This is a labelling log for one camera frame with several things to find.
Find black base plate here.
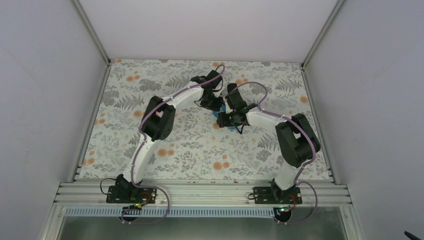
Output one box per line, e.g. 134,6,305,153
105,185,157,205
247,186,303,205

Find floral table mat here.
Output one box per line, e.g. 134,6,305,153
79,59,314,180

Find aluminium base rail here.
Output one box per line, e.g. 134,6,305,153
53,180,352,215

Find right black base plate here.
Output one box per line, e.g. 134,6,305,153
247,186,303,205

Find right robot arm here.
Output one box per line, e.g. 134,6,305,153
217,84,321,204

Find white slotted cable duct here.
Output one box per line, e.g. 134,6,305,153
64,206,275,219

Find black glasses pouch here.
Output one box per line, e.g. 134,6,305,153
225,83,241,101

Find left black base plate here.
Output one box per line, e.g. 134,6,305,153
105,185,157,205

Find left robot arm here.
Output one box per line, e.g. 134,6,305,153
107,70,223,203

